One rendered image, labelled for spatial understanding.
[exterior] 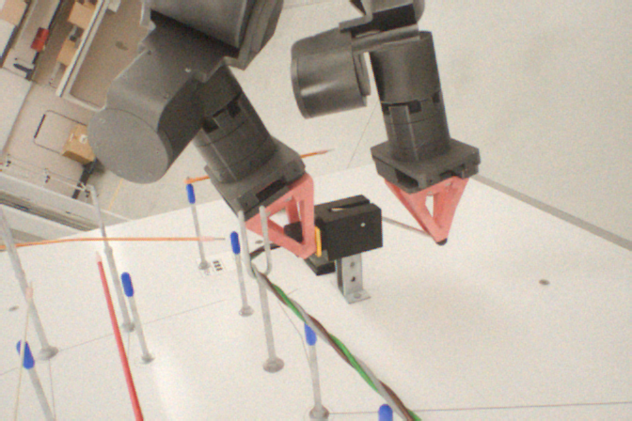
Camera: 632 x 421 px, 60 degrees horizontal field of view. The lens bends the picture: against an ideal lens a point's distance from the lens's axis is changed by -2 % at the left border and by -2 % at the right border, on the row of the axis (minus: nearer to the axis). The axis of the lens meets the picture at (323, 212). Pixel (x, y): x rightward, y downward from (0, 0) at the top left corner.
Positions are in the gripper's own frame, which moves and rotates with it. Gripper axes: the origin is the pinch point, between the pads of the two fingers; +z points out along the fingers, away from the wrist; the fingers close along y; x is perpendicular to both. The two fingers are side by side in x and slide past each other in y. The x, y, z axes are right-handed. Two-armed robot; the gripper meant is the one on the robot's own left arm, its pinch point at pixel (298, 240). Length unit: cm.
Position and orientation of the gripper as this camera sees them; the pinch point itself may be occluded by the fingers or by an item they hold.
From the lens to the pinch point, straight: 50.7
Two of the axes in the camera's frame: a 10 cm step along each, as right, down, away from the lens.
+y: 3.9, 3.3, -8.6
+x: 8.0, -5.8, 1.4
